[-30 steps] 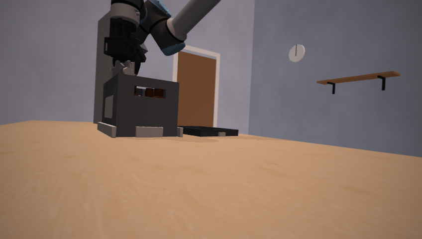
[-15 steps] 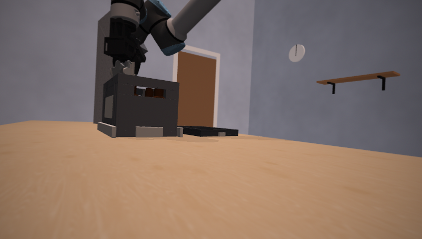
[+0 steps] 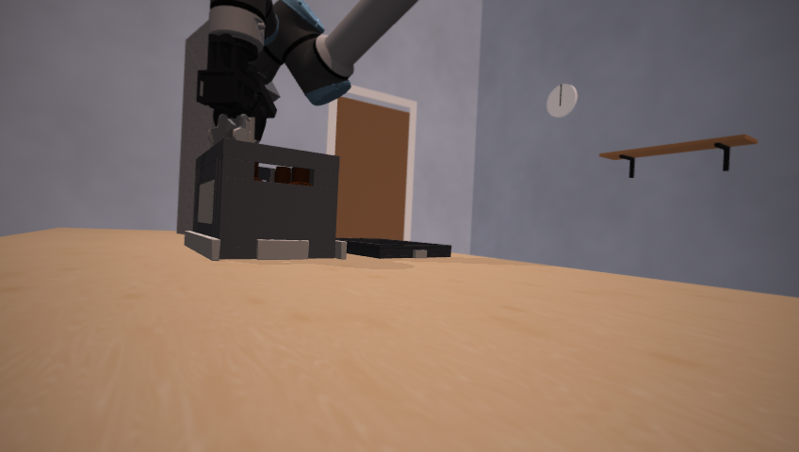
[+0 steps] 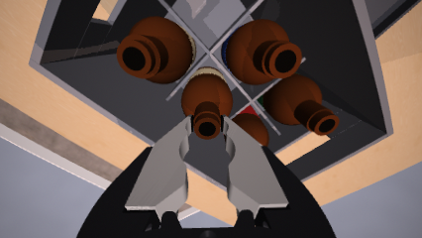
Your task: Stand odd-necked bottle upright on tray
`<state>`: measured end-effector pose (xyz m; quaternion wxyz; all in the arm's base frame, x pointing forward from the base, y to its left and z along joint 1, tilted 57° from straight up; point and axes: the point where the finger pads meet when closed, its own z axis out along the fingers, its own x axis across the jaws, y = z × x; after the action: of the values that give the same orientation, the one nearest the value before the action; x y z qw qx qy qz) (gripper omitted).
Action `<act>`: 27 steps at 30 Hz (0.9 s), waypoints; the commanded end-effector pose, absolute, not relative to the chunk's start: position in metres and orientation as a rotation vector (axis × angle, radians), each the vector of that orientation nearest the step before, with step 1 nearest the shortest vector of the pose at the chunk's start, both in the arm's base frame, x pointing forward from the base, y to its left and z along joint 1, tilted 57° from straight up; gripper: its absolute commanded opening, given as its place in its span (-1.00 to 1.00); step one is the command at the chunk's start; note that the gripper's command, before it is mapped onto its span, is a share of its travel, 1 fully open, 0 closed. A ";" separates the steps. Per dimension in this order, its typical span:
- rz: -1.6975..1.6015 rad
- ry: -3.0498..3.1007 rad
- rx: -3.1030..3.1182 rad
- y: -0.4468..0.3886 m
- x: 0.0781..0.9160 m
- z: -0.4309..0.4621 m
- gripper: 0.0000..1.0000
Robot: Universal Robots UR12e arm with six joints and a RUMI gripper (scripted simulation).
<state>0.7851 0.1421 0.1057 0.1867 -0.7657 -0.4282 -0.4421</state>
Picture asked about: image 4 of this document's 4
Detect grey square tray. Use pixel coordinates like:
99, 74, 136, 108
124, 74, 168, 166
365, 0, 422, 39

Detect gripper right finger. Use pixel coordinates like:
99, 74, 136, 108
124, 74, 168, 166
221, 114, 337, 238

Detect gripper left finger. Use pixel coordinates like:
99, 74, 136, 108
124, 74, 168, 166
76, 114, 194, 238

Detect dark grey box with slot openings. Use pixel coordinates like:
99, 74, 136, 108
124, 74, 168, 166
29, 0, 393, 192

